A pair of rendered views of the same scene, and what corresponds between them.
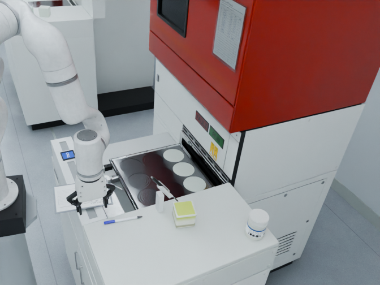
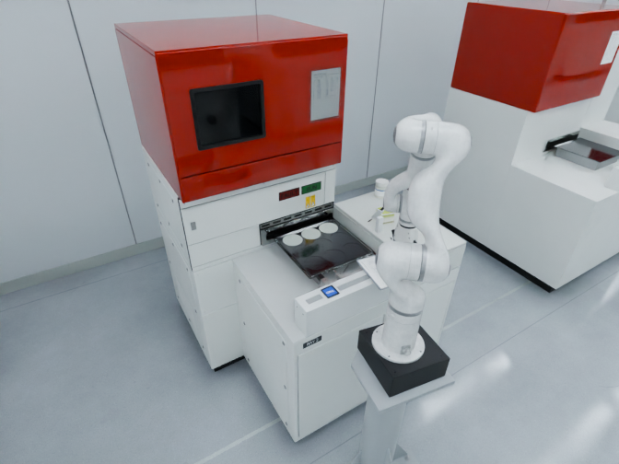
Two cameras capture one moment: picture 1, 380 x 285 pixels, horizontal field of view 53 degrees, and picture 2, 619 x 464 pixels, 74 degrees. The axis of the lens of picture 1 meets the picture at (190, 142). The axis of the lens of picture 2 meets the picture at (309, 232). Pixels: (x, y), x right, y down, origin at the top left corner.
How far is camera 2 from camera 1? 2.22 m
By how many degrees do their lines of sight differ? 71
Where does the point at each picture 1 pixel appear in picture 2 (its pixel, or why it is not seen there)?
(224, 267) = not seen: hidden behind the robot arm
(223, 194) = (349, 205)
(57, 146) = (315, 303)
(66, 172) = (355, 287)
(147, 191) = (346, 250)
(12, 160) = not seen: outside the picture
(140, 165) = (313, 257)
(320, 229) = not seen: hidden behind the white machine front
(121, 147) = (265, 289)
